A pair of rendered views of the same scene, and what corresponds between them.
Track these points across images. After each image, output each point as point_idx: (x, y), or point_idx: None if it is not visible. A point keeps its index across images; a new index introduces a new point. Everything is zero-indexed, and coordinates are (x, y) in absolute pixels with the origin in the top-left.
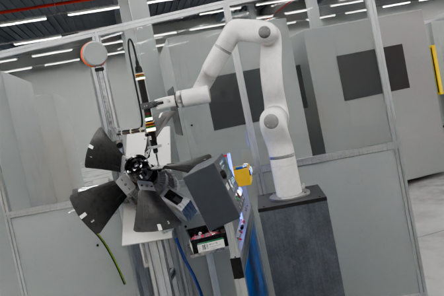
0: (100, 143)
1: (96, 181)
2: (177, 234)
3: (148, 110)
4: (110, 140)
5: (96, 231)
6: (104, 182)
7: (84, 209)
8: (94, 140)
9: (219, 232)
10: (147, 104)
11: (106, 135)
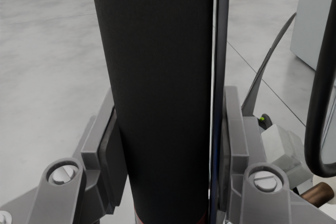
0: (258, 69)
1: (271, 133)
2: None
3: (139, 208)
4: (250, 89)
5: (135, 216)
6: (270, 153)
7: None
8: (272, 44)
9: None
10: (73, 153)
11: (265, 61)
